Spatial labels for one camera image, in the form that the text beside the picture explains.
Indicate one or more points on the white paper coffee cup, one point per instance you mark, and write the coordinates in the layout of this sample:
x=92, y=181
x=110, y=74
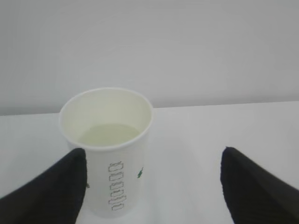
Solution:
x=112, y=126

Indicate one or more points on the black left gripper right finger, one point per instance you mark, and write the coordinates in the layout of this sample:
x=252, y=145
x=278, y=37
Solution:
x=255, y=196

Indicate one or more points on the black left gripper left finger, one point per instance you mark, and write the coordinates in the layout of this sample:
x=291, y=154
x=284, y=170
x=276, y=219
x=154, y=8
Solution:
x=54, y=197

